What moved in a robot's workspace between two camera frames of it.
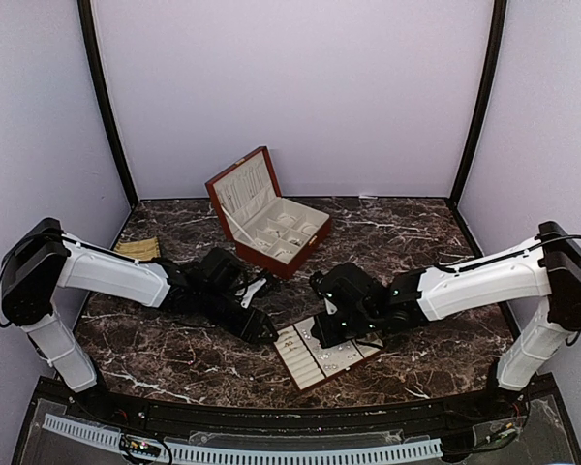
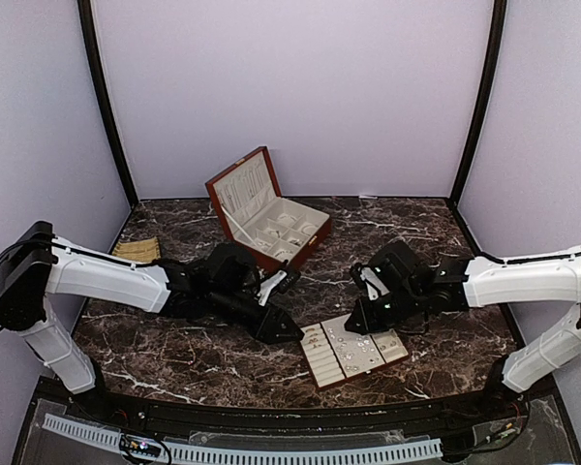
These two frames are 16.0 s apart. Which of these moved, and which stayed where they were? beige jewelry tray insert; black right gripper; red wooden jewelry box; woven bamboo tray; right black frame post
Moved: black right gripper; beige jewelry tray insert
Stayed: right black frame post; red wooden jewelry box; woven bamboo tray
